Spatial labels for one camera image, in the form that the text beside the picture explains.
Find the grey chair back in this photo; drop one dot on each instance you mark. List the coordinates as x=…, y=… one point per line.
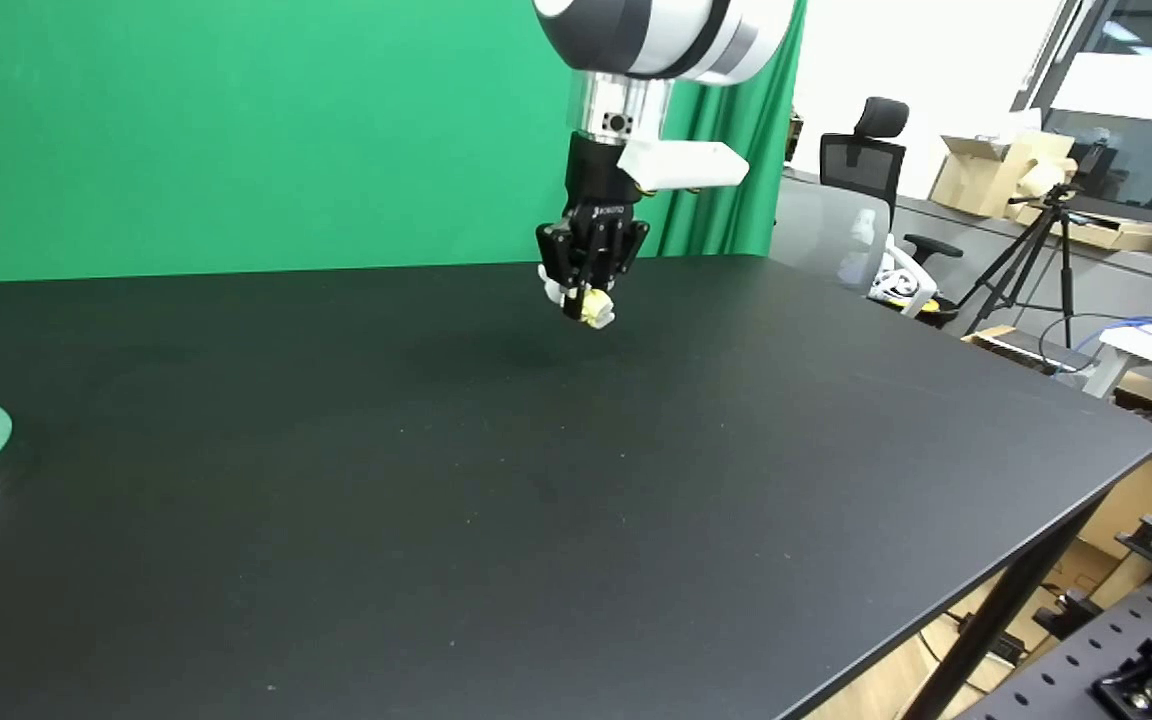
x=827, y=231

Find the open cardboard box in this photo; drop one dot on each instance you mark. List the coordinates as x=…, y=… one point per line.
x=996, y=171

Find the small white toy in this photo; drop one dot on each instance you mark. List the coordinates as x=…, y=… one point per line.
x=593, y=311

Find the black table leg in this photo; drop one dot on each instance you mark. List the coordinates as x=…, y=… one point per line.
x=996, y=621

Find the black office chair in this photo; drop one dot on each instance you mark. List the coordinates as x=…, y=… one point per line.
x=867, y=153

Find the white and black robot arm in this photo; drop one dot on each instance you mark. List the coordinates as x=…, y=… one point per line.
x=662, y=35

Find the black camera tripod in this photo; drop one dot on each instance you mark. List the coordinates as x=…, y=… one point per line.
x=1033, y=261

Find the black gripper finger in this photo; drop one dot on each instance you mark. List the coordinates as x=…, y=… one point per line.
x=624, y=252
x=559, y=261

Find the black perforated breadboard base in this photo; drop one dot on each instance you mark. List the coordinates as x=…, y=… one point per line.
x=1110, y=660

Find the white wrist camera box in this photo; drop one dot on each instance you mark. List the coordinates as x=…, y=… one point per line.
x=683, y=164

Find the green fabric backdrop curtain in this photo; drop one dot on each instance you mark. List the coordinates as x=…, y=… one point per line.
x=241, y=133

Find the black mount block with bolt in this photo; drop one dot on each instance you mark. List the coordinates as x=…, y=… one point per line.
x=1145, y=685

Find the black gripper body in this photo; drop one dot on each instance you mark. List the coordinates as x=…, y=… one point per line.
x=599, y=184

